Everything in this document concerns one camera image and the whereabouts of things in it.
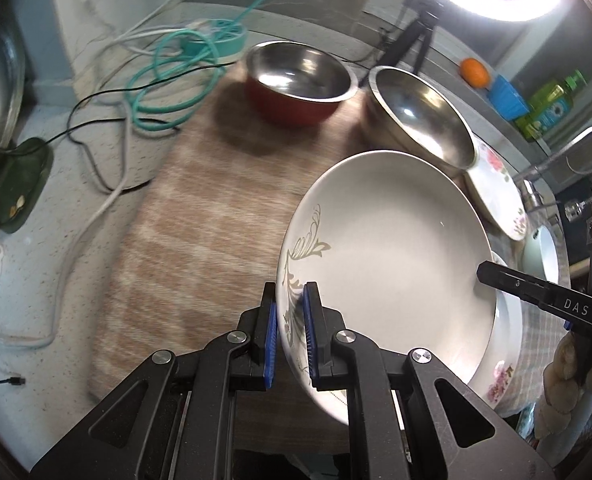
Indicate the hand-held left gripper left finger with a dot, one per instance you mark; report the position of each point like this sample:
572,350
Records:
271,345

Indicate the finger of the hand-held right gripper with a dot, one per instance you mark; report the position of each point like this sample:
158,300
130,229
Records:
536,294

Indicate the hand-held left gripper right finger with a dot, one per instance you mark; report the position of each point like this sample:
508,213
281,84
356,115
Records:
310,336

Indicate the white plate with leaf print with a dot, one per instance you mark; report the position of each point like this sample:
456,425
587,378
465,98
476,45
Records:
401,260

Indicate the person's right hand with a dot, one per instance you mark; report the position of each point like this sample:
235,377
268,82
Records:
563,375

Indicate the pale green bowl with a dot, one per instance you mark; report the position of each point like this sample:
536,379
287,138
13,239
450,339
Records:
543,255

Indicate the checkered cloth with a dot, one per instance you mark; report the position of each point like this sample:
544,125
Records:
533,350

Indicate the large white floral plate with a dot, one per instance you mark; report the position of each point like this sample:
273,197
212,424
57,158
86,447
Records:
506,355

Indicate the chrome faucet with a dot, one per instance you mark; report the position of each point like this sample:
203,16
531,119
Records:
530,194

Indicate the small white floral plate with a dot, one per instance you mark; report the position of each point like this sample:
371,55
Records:
498,190

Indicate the brown checked cloth mat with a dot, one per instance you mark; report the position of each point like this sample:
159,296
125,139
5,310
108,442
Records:
200,220

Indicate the green dish soap bottle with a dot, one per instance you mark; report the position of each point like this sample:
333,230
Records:
551,105

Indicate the blue plastic cup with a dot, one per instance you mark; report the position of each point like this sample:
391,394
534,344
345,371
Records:
508,97

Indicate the stainless steel bowl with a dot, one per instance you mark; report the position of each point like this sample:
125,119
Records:
421,115

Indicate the orange fruit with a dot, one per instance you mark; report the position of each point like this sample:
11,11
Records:
475,72

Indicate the red steel-lined bowl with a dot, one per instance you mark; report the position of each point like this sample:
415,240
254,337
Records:
296,82

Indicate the black tripod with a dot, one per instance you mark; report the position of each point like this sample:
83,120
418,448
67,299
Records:
413,40

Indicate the green leaf-shaped dish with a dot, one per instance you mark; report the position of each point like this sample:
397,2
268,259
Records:
18,185

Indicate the teal round power strip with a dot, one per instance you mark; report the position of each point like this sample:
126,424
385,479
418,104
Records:
233,42

